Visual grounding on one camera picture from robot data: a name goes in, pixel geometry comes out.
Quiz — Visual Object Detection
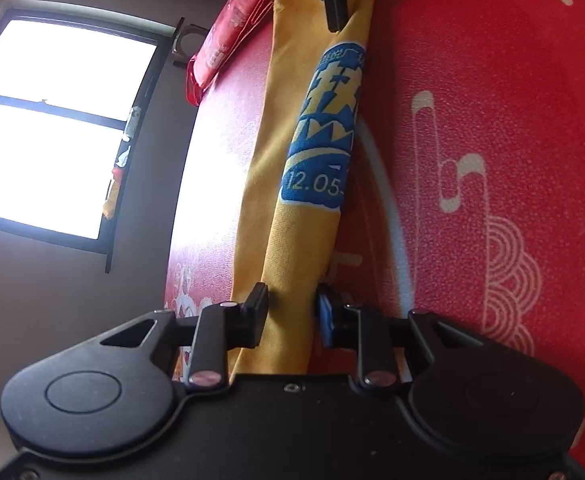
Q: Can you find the beige round fan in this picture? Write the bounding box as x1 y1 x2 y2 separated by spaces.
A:
172 17 208 68

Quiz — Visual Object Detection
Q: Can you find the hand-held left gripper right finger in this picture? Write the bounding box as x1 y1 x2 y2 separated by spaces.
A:
315 285 483 388

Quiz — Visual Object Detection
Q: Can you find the white packet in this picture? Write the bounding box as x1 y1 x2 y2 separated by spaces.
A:
122 106 140 141

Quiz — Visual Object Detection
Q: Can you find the red printed table mat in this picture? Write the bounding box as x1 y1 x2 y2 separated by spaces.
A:
165 0 585 466

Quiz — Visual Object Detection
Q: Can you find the yellow packet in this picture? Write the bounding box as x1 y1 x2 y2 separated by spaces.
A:
103 167 123 218

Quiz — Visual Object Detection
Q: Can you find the red folded shopping bag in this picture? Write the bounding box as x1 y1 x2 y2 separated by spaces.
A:
185 0 283 106

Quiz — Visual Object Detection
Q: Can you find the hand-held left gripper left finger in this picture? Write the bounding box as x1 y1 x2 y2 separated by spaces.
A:
100 282 270 391

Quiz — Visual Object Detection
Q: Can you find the yellow cartoon shopping bag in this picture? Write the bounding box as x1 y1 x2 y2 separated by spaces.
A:
230 0 377 376

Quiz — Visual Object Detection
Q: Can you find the dark framed window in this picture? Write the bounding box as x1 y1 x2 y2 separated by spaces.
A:
0 2 186 273

